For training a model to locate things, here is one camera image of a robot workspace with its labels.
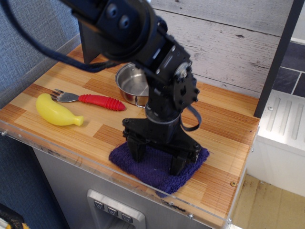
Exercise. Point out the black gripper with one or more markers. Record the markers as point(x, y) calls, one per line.
point(169, 138)

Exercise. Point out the blue purple terry cloth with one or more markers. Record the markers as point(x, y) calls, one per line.
point(154, 168)

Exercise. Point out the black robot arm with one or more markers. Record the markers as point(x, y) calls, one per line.
point(130, 31)

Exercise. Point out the stainless steel pot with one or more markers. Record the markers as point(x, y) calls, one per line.
point(133, 85)

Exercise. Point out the silver dispenser button panel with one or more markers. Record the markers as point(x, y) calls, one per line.
point(108, 213)

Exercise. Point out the yellow plastic banana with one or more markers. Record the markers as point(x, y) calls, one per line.
point(55, 113)

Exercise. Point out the clear acrylic edge guard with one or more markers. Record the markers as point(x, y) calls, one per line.
point(206, 201)

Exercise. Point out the white ribbed sink unit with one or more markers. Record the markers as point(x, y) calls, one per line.
point(278, 151)

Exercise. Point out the yellow object bottom left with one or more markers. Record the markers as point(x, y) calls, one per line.
point(11, 220)

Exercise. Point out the red handled metal fork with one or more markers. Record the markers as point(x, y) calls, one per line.
point(103, 101)

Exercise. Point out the dark grey left post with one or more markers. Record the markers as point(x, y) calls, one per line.
point(88, 43)

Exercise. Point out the dark grey post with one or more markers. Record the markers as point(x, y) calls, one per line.
point(88, 43)
point(289, 28)

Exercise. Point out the dark grey right post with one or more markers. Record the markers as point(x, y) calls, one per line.
point(289, 28)

